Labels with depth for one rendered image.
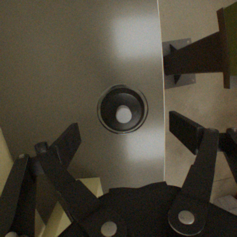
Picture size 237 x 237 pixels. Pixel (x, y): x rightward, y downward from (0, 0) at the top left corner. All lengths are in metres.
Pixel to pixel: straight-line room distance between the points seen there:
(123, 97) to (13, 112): 0.50
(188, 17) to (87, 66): 1.41
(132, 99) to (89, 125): 0.31
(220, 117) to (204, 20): 1.13
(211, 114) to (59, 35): 1.73
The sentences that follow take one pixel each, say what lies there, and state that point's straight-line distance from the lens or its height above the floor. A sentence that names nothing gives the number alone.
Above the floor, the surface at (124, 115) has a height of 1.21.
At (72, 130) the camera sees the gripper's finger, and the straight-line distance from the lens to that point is 0.17.
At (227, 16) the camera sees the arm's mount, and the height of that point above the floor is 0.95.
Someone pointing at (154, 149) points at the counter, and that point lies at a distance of 0.59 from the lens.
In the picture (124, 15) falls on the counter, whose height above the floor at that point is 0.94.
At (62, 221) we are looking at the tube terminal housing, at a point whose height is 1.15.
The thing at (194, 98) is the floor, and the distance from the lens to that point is 1.70.
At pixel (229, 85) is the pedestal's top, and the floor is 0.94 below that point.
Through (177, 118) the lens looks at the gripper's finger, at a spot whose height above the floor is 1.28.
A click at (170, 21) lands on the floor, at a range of 1.65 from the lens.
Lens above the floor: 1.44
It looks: 73 degrees down
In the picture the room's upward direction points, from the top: 175 degrees clockwise
